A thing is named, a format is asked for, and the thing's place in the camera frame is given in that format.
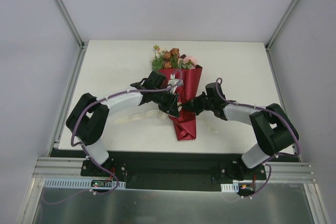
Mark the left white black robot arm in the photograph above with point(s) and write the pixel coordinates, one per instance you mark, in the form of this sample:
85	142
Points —
88	118

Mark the aluminium front rail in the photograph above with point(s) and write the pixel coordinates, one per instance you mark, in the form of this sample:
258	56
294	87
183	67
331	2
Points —
66	167

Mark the right white cable duct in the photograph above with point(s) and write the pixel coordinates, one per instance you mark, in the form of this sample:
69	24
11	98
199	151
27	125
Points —
230	188

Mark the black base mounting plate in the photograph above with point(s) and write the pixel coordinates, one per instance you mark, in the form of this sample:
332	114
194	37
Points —
166	171

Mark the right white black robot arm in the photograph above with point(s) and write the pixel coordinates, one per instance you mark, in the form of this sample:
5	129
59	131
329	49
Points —
272	128

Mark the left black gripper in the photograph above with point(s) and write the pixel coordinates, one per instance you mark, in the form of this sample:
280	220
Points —
167	102

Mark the aluminium frame post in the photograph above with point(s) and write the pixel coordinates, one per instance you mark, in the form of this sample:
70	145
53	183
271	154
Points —
284	19
69	22

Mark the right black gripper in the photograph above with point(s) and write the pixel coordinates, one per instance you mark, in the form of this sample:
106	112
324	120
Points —
196	104

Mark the orange brown rose stem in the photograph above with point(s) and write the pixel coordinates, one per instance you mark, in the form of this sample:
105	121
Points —
171	59

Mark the cream printed ribbon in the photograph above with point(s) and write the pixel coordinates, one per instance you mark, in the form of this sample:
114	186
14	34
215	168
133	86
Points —
151	121

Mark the right aluminium frame post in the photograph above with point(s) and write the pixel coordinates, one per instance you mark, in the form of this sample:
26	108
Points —
284	19

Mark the small pink rose stem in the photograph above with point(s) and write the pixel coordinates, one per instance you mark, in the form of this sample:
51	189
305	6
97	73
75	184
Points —
187	62

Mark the white rose stem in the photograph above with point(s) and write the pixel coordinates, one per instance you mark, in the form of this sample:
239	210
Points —
158	60

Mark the white cable duct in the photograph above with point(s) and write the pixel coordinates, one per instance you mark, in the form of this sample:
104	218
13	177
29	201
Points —
230	188
69	183

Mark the left aluminium frame post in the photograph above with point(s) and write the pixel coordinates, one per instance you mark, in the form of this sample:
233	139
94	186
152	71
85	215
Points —
69	22

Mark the left white cable duct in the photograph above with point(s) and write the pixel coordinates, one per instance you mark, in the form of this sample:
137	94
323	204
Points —
69	183

